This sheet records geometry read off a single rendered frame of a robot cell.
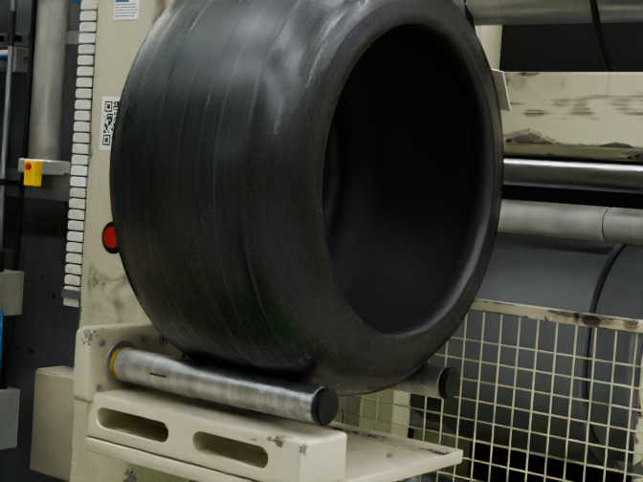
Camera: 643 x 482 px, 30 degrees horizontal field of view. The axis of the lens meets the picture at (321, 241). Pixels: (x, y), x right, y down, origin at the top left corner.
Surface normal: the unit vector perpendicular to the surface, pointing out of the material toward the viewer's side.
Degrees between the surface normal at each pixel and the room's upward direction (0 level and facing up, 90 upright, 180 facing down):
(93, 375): 90
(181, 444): 90
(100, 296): 90
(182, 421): 90
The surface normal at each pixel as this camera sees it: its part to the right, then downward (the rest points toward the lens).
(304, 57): 0.18, -0.31
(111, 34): -0.60, 0.00
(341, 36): 0.71, -0.04
